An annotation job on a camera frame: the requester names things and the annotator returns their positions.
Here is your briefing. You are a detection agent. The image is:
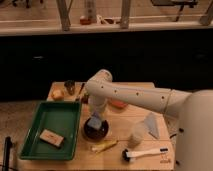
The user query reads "yellow banana toy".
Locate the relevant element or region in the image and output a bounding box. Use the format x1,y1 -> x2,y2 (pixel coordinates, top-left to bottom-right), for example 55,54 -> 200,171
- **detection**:
91,140 -> 118,153

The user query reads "wooden block in tray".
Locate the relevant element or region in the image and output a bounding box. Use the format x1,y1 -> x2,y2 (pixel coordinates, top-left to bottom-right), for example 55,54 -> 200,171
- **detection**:
40,129 -> 64,147

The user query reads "purple bowl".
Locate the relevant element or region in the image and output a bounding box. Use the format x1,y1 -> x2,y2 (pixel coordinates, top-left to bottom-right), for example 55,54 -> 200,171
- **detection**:
83,118 -> 109,141

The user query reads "orange bowl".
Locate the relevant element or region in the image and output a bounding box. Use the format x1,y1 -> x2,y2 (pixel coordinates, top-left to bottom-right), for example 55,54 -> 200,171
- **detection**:
109,100 -> 128,109

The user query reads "black white dish brush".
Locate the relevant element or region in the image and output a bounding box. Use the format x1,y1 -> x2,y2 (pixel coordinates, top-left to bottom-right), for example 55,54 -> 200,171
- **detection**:
122,148 -> 168,162

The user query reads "blue grey sponge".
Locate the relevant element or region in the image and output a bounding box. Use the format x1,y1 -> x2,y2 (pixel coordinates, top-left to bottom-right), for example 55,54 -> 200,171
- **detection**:
87,115 -> 102,130

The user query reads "metal cup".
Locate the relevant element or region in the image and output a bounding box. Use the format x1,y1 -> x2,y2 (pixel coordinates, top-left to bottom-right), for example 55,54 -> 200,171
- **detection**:
64,80 -> 75,95

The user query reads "black stand at left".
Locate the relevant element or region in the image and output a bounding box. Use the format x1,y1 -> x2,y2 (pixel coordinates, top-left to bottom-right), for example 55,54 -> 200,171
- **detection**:
2,136 -> 12,171

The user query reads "yellow round fruit toy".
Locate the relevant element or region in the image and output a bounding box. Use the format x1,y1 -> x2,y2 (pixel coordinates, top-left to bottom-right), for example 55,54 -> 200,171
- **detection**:
51,89 -> 64,100

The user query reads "dark red grapes toy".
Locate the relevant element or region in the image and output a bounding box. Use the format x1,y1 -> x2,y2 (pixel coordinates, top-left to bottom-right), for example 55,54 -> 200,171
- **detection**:
81,93 -> 89,104

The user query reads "black handled knife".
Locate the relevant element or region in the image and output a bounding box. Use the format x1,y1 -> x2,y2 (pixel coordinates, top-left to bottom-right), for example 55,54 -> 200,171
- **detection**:
75,83 -> 85,101

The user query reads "grey triangular cloth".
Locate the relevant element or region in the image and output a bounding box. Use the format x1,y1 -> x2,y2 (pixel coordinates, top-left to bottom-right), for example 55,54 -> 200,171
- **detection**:
144,113 -> 160,139

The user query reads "green plastic tray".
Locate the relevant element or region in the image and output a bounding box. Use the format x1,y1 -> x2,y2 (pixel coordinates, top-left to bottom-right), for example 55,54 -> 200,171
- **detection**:
20,101 -> 81,160

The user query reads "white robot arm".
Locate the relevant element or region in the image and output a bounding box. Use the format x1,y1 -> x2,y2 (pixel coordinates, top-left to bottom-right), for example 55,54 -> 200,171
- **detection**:
86,69 -> 213,171

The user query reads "red object on shelf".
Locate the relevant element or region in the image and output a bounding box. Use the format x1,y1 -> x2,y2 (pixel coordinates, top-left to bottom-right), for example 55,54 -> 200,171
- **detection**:
79,16 -> 92,25

